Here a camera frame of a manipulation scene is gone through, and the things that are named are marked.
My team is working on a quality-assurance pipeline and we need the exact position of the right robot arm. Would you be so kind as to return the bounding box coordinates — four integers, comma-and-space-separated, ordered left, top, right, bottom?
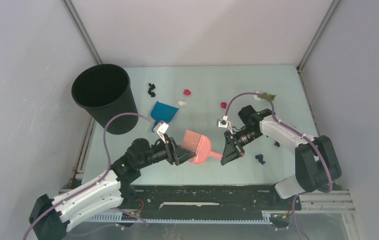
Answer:
220, 105, 342, 209

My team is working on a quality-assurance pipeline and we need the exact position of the white paper scrap centre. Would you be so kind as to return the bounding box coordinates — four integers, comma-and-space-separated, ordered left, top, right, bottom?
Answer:
177, 100, 187, 106

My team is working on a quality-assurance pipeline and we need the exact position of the black trash bin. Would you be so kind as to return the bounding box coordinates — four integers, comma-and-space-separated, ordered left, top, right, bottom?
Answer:
71, 64, 139, 135

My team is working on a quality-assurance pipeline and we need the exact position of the magenta paper scrap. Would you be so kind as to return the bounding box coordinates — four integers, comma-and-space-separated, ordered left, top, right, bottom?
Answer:
220, 102, 228, 109

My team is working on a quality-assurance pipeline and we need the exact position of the red paper scrap upper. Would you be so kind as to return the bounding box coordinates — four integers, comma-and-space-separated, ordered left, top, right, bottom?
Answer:
183, 89, 192, 96

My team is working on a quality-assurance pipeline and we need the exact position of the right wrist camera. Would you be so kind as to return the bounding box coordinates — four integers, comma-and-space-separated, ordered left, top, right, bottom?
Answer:
217, 115, 232, 131

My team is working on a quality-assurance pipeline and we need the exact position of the dark blue paper scrap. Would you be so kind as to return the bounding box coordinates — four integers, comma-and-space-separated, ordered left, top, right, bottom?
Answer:
255, 154, 266, 165

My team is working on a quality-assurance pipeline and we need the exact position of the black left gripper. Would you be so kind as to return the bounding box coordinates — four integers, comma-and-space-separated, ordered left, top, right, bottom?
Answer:
137, 133, 196, 169

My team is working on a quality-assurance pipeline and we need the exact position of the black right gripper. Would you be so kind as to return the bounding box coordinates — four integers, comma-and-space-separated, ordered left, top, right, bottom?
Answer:
221, 127, 263, 165

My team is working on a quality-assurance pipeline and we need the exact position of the blue dustpan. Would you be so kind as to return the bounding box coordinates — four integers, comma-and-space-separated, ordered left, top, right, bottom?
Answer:
150, 101, 179, 132

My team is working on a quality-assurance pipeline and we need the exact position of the white paper scrap right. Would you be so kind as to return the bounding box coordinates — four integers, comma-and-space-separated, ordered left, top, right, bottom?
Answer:
253, 91, 263, 102

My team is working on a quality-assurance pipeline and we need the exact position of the white paper scrap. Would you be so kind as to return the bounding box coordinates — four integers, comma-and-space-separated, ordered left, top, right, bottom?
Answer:
177, 100, 187, 106
253, 91, 263, 102

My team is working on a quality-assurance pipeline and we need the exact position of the pink hand brush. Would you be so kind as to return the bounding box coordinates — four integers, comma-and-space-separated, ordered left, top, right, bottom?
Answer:
181, 129, 223, 165

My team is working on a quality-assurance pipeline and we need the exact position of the green paper scrap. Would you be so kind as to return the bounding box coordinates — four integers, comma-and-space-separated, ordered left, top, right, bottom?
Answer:
262, 92, 276, 102

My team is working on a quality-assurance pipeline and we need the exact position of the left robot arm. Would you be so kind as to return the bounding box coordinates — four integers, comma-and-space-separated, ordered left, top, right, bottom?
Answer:
29, 138, 196, 240

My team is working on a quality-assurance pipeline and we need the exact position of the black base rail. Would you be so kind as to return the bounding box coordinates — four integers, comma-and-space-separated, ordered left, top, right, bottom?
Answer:
119, 184, 302, 222

